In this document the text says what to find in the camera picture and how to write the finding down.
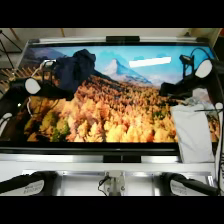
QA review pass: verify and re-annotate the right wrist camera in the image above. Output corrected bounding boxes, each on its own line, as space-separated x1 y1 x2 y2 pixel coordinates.
179 54 195 80

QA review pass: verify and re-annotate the black cable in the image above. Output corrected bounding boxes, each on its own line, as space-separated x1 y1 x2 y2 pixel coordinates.
97 175 112 197

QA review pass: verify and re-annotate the white garment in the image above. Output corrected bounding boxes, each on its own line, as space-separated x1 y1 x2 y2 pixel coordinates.
170 103 216 165

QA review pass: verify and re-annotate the grey garment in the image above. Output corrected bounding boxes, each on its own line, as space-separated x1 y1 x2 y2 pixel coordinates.
184 87 217 114

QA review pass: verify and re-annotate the thin pale cable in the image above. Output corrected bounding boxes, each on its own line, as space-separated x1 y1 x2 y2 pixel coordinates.
25 95 35 118

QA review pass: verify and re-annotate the dark blue T-shirt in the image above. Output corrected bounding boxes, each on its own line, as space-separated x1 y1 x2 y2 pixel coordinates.
54 48 98 95

